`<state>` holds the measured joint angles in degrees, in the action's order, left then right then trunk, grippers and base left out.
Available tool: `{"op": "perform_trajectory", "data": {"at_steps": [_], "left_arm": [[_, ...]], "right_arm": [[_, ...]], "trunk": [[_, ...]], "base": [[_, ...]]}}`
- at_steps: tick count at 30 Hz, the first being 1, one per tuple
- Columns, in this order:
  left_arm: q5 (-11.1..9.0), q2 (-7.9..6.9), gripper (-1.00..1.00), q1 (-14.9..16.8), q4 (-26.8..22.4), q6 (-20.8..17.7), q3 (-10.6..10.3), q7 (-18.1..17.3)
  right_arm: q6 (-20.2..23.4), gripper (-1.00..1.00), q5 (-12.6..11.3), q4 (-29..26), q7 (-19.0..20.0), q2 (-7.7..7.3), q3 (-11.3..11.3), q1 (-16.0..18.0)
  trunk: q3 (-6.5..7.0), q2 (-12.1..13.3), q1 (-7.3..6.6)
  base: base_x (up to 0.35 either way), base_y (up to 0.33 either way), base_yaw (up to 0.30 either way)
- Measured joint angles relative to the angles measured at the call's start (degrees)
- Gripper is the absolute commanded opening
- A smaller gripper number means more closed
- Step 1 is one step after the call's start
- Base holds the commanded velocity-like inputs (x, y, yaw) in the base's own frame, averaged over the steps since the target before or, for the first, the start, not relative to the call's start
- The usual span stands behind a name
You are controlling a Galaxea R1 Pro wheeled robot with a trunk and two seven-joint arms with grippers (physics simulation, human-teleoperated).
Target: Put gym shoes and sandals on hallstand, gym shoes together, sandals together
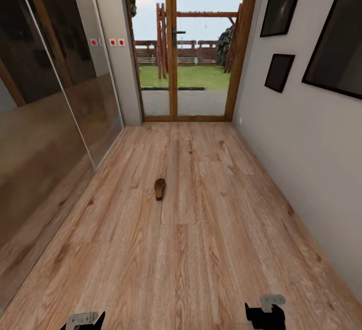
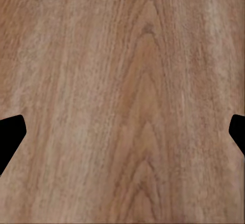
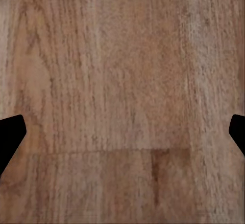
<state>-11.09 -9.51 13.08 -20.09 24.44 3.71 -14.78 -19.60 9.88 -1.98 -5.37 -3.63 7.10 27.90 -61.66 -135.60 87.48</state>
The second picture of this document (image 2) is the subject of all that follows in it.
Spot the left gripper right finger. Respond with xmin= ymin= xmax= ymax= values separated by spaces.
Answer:
xmin=229 ymin=114 xmax=245 ymax=155

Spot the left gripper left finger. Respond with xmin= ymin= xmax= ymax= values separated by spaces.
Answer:
xmin=0 ymin=115 xmax=27 ymax=176

